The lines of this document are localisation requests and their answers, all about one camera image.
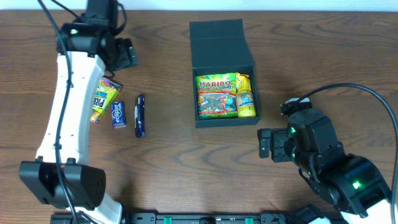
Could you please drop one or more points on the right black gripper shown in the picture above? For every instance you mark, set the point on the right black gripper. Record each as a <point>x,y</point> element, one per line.
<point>277,145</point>

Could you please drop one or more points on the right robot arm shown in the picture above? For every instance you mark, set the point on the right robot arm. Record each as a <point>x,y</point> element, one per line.
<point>352,184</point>

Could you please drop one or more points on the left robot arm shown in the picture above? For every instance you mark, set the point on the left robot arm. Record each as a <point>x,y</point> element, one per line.
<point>61,175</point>

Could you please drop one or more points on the Haribo gummy candy bag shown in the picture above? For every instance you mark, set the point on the Haribo gummy candy bag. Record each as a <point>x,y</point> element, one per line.
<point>216,96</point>

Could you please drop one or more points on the yellow Mentos gum bottle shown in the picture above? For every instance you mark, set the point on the yellow Mentos gum bottle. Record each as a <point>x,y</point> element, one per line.
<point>245,104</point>

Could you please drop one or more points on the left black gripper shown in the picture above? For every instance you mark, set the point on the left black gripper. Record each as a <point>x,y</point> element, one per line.
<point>125,54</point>

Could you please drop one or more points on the Pretz snack box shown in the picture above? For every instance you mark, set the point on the Pretz snack box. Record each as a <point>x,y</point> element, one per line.
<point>107,91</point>

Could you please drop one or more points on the dark blue candy bar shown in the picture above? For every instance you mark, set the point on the dark blue candy bar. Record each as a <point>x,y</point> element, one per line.
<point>139,115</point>

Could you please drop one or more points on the yellow candy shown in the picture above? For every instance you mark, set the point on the yellow candy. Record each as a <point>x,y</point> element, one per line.
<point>242,82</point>

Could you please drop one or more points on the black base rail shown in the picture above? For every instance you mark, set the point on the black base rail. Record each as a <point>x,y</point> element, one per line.
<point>264,218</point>

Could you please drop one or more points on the blue Eclipse mint tin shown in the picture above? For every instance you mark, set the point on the blue Eclipse mint tin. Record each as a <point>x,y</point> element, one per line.
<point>118,114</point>

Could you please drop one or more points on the black gift box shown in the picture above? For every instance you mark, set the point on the black gift box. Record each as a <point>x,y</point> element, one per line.
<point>220,47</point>

